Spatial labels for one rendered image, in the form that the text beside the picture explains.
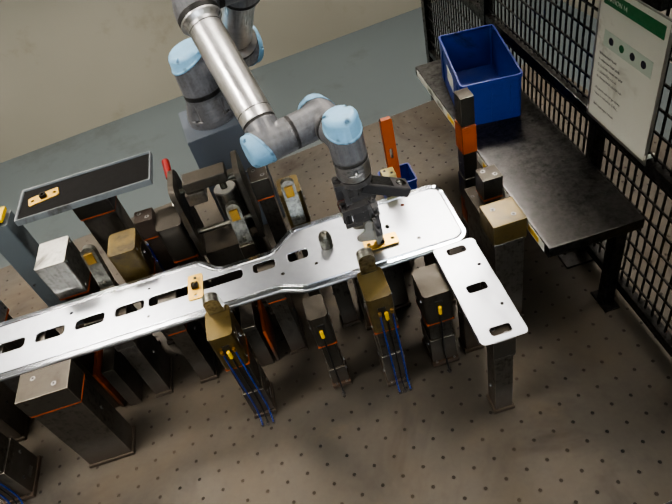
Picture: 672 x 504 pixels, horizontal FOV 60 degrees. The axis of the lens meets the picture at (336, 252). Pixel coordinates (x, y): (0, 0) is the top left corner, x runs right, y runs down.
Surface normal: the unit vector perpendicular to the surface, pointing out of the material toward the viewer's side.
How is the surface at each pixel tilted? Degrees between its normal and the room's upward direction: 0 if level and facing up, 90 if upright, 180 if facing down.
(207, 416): 0
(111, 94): 90
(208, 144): 90
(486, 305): 0
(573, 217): 0
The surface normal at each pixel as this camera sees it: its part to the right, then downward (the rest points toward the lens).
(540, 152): -0.21, -0.68
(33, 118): 0.33, 0.62
